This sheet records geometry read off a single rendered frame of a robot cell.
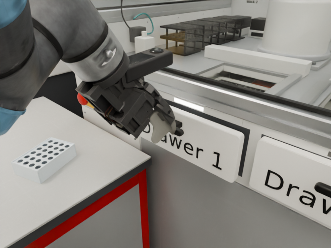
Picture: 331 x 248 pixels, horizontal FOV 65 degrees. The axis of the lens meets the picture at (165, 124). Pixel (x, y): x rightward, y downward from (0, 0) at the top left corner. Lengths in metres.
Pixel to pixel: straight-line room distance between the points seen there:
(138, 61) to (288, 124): 0.27
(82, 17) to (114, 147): 0.49
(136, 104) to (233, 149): 0.21
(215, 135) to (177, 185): 0.25
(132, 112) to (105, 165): 0.31
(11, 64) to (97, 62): 0.15
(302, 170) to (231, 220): 0.24
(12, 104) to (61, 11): 0.11
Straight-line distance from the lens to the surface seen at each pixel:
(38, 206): 0.63
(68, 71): 1.30
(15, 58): 0.22
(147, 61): 0.42
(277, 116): 0.48
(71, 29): 0.32
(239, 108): 0.51
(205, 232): 0.76
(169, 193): 0.77
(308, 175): 0.49
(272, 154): 0.49
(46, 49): 0.29
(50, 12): 0.30
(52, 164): 0.69
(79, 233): 0.69
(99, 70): 0.35
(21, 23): 0.19
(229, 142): 0.50
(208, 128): 0.52
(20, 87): 0.26
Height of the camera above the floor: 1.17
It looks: 29 degrees down
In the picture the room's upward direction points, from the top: straight up
